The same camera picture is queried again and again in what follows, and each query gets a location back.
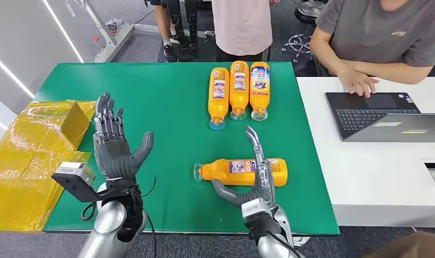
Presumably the humanoid robot with black legs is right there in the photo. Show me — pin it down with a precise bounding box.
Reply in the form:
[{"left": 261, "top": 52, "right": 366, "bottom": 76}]
[{"left": 165, "top": 0, "right": 200, "bottom": 61}]

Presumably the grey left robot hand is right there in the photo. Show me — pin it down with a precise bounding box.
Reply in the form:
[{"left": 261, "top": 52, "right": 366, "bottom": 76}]
[{"left": 93, "top": 91, "right": 155, "bottom": 180}]

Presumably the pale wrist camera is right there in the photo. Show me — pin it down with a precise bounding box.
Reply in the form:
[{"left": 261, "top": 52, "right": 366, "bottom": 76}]
[
  {"left": 240, "top": 198, "right": 282, "bottom": 245},
  {"left": 51, "top": 162, "right": 108, "bottom": 204}
]

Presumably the black stool with chrome base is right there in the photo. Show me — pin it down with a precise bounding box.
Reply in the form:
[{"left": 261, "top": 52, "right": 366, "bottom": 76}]
[{"left": 281, "top": 0, "right": 329, "bottom": 63}]

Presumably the white robot gantry stand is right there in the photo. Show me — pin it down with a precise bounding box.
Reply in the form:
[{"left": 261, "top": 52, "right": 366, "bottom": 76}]
[{"left": 64, "top": 0, "right": 216, "bottom": 64}]

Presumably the yellow film wrapped flat stack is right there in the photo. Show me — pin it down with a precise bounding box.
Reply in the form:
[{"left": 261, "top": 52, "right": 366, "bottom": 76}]
[{"left": 0, "top": 99, "right": 97, "bottom": 232}]

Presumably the dark grey laptop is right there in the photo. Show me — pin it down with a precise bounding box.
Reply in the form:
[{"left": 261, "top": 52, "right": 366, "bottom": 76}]
[{"left": 324, "top": 91, "right": 435, "bottom": 143}]

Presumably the orange detergent bottle clear cap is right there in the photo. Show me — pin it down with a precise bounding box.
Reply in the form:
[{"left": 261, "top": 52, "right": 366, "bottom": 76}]
[
  {"left": 229, "top": 60, "right": 250, "bottom": 121},
  {"left": 249, "top": 61, "right": 271, "bottom": 122},
  {"left": 193, "top": 157, "right": 288, "bottom": 188}
]

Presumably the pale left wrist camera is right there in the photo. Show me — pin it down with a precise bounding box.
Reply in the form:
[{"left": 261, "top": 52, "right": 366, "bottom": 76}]
[{"left": 51, "top": 162, "right": 108, "bottom": 204}]

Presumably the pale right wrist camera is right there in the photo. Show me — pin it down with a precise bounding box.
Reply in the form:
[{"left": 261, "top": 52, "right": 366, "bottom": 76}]
[{"left": 240, "top": 198, "right": 282, "bottom": 245}]

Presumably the brown rounded object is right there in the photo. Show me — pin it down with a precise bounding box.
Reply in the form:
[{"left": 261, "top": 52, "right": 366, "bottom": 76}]
[{"left": 361, "top": 231, "right": 435, "bottom": 258}]

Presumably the orange detergent bottle bluish cap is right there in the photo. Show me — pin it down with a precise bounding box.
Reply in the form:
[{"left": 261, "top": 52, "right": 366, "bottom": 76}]
[{"left": 207, "top": 67, "right": 230, "bottom": 131}]

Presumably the person's right hand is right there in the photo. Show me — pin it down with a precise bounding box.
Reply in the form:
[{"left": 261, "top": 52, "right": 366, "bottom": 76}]
[{"left": 336, "top": 68, "right": 380, "bottom": 98}]

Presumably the black stand caster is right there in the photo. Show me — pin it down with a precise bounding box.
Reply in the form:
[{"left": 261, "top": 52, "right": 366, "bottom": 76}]
[{"left": 104, "top": 18, "right": 125, "bottom": 33}]

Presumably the yellow film wrapped carton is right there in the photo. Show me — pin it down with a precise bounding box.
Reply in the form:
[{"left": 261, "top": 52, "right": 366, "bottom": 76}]
[{"left": 23, "top": 101, "right": 92, "bottom": 151}]

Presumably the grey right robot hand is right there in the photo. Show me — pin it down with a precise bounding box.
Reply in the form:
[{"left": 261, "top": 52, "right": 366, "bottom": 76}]
[{"left": 212, "top": 125, "right": 277, "bottom": 209}]

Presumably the person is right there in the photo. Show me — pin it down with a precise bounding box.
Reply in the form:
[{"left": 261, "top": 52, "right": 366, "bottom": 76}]
[
  {"left": 309, "top": 0, "right": 435, "bottom": 98},
  {"left": 150, "top": 0, "right": 179, "bottom": 63},
  {"left": 211, "top": 0, "right": 280, "bottom": 63}
]

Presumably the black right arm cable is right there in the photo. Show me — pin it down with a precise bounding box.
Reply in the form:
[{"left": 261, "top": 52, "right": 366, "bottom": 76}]
[{"left": 266, "top": 231, "right": 306, "bottom": 258}]

